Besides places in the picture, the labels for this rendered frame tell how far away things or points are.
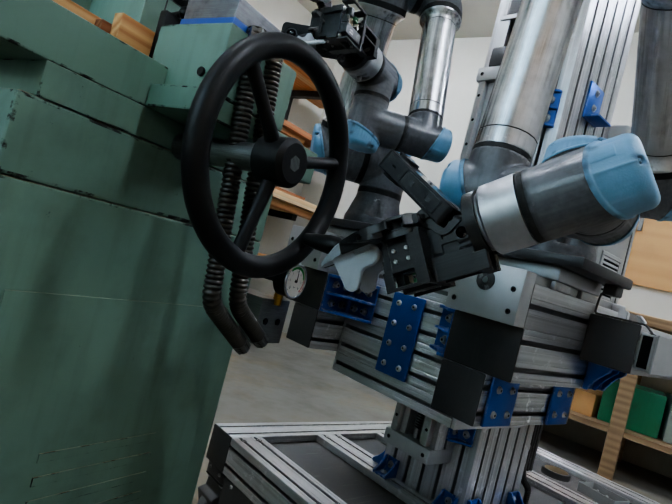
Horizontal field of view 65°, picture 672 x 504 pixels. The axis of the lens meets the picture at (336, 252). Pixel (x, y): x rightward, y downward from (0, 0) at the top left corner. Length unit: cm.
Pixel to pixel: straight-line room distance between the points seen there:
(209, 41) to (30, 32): 20
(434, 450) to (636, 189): 86
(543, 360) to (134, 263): 67
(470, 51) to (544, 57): 380
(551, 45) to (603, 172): 27
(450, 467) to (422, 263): 83
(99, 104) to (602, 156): 54
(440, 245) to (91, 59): 44
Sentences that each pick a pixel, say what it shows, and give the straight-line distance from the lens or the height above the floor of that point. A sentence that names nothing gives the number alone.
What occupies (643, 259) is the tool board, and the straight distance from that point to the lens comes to 376.
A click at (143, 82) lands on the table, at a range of 73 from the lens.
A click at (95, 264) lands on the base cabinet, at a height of 63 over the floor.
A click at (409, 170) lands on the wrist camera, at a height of 83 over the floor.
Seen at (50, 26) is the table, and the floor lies 87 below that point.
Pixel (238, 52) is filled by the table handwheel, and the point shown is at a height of 89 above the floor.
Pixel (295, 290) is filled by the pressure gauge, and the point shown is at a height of 64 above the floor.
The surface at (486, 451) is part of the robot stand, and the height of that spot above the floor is 38.
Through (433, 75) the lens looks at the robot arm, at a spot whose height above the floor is 115.
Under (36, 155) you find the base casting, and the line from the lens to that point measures 66.
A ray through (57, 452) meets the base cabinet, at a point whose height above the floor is 39.
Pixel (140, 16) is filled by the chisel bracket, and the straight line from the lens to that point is 88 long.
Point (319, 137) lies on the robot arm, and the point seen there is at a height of 100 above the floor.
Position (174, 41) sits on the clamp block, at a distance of 77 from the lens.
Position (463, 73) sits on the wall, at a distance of 446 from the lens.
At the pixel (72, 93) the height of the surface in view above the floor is 82.
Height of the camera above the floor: 71
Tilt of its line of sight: 1 degrees up
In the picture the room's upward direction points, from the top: 15 degrees clockwise
